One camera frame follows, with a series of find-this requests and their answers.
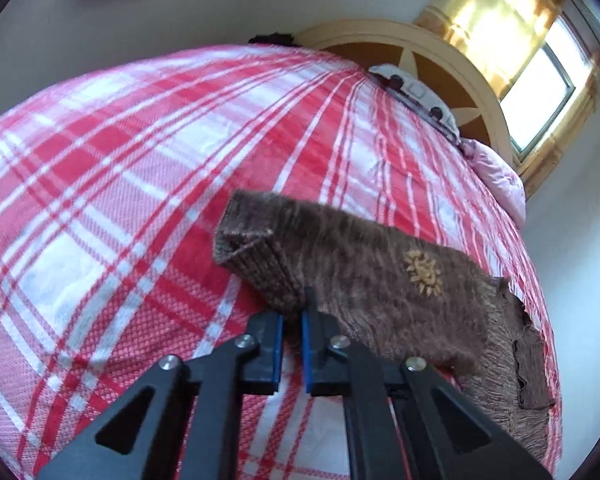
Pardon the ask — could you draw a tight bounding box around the pink pillow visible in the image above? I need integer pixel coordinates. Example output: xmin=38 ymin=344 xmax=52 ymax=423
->
xmin=460 ymin=137 xmax=526 ymax=223

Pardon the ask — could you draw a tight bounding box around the window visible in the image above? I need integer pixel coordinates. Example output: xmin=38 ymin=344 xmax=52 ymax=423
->
xmin=500 ymin=15 xmax=593 ymax=153

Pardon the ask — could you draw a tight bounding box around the red plaid bed sheet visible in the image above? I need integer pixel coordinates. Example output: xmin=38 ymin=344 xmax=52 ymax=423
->
xmin=0 ymin=44 xmax=563 ymax=480

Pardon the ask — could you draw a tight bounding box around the brown knitted sweater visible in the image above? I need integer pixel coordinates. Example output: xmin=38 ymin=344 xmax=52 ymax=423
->
xmin=212 ymin=189 xmax=556 ymax=466

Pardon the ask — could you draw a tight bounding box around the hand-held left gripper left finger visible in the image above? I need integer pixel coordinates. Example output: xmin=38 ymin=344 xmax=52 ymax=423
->
xmin=37 ymin=310 xmax=286 ymax=480

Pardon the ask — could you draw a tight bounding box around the small black object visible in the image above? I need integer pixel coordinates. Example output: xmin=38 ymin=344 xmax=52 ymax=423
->
xmin=248 ymin=33 xmax=295 ymax=47

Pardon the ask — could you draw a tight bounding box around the white pillow with black circles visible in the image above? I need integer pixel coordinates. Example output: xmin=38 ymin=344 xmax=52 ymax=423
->
xmin=369 ymin=64 xmax=462 ymax=142

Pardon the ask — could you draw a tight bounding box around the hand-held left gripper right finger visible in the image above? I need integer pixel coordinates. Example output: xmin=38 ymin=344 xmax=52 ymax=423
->
xmin=302 ymin=287 xmax=553 ymax=480

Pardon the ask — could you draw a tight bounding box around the cream and brown headboard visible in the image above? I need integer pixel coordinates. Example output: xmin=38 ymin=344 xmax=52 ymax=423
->
xmin=295 ymin=20 xmax=512 ymax=161

